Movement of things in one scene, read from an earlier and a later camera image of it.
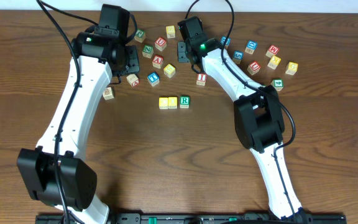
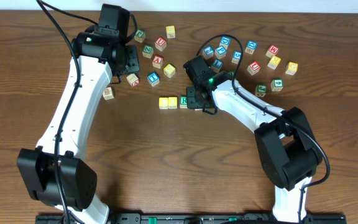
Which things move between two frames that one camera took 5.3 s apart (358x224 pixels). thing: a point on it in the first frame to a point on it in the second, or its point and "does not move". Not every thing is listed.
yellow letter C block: x=163 y=102 does not move
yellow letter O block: x=172 y=102 does not move
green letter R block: x=184 y=101 does not move
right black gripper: x=181 y=51 to x=194 y=99
